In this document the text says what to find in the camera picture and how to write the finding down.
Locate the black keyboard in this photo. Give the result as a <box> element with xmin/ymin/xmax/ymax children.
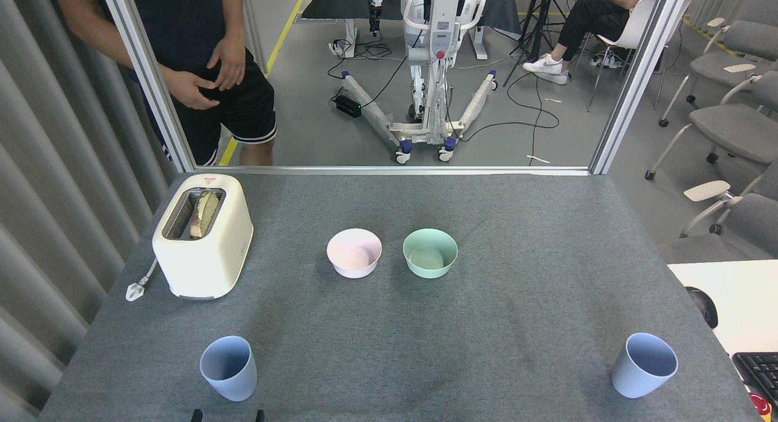
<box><xmin>732</xmin><ymin>352</ymin><xmax>778</xmax><ymax>410</ymax></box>

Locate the person's left hand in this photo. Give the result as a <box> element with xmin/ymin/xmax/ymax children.
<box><xmin>207</xmin><ymin>36</ymin><xmax>247</xmax><ymax>91</ymax></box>

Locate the green bowl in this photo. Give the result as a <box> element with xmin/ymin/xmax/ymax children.
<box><xmin>402</xmin><ymin>229</ymin><xmax>458</xmax><ymax>279</ymax></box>

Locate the pink bowl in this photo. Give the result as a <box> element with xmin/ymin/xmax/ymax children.
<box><xmin>326</xmin><ymin>229</ymin><xmax>383</xmax><ymax>279</ymax></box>

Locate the white toaster plug cable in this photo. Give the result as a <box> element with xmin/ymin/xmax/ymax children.
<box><xmin>126</xmin><ymin>258</ymin><xmax>159</xmax><ymax>302</ymax></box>

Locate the grey pleated curtain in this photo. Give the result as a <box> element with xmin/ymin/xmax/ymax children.
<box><xmin>687</xmin><ymin>0</ymin><xmax>778</xmax><ymax>30</ymax></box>
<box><xmin>0</xmin><ymin>0</ymin><xmax>268</xmax><ymax>422</ymax></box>

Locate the cream toaster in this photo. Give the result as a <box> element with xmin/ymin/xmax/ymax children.
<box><xmin>152</xmin><ymin>173</ymin><xmax>253</xmax><ymax>300</ymax></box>

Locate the person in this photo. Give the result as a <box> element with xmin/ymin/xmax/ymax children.
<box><xmin>49</xmin><ymin>0</ymin><xmax>277</xmax><ymax>166</ymax></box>
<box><xmin>523</xmin><ymin>0</ymin><xmax>663</xmax><ymax>85</ymax></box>

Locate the grey office chair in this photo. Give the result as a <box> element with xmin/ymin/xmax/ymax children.
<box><xmin>659</xmin><ymin>18</ymin><xmax>778</xmax><ymax>128</ymax></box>
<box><xmin>645</xmin><ymin>69</ymin><xmax>778</xmax><ymax>181</ymax></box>
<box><xmin>656</xmin><ymin>161</ymin><xmax>778</xmax><ymax>265</ymax></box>

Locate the person's right hand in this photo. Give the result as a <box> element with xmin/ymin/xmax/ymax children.
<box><xmin>161</xmin><ymin>67</ymin><xmax>221</xmax><ymax>111</ymax></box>

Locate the white chair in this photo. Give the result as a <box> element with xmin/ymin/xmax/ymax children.
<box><xmin>587</xmin><ymin>0</ymin><xmax>694</xmax><ymax>112</ymax></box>

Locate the silver frame post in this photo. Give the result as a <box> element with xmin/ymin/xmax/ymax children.
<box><xmin>100</xmin><ymin>0</ymin><xmax>196</xmax><ymax>172</ymax></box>
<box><xmin>590</xmin><ymin>0</ymin><xmax>694</xmax><ymax>175</ymax></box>

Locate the silver table edge rail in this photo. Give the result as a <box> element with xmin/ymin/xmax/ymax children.
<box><xmin>194</xmin><ymin>165</ymin><xmax>591</xmax><ymax>176</ymax></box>

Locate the blue plastic cup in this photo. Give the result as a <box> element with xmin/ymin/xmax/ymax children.
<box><xmin>611</xmin><ymin>333</ymin><xmax>678</xmax><ymax>399</ymax></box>
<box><xmin>200</xmin><ymin>336</ymin><xmax>257</xmax><ymax>402</ymax></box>

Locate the black computer mouse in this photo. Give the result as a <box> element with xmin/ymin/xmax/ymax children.
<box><xmin>686</xmin><ymin>286</ymin><xmax>719</xmax><ymax>330</ymax></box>

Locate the white wheeled stand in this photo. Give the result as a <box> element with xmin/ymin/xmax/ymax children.
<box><xmin>340</xmin><ymin>0</ymin><xmax>499</xmax><ymax>164</ymax></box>

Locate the black tripod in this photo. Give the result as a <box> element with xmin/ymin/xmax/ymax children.
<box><xmin>504</xmin><ymin>0</ymin><xmax>572</xmax><ymax>87</ymax></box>

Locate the bread slice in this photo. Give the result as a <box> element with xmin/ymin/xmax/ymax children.
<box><xmin>190</xmin><ymin>191</ymin><xmax>219</xmax><ymax>239</ymax></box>

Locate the black floor cable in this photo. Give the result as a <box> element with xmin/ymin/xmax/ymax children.
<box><xmin>447</xmin><ymin>72</ymin><xmax>560</xmax><ymax>167</ymax></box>
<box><xmin>327</xmin><ymin>36</ymin><xmax>409</xmax><ymax>109</ymax></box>

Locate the white desk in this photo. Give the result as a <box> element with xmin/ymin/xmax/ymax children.
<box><xmin>667</xmin><ymin>260</ymin><xmax>778</xmax><ymax>422</ymax></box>

